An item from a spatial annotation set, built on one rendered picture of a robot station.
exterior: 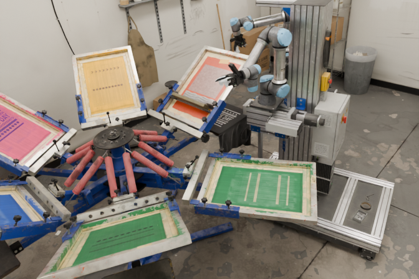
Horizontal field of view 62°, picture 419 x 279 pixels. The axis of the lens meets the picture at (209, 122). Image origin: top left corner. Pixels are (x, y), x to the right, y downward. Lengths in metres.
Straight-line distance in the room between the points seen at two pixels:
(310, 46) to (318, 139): 0.79
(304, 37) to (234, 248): 1.95
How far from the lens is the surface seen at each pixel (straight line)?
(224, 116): 3.35
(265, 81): 2.80
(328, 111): 2.90
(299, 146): 3.22
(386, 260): 3.51
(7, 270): 2.52
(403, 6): 5.86
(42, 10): 4.38
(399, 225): 3.83
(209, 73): 3.20
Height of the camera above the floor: 2.65
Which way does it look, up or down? 31 degrees down
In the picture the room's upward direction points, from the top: 6 degrees counter-clockwise
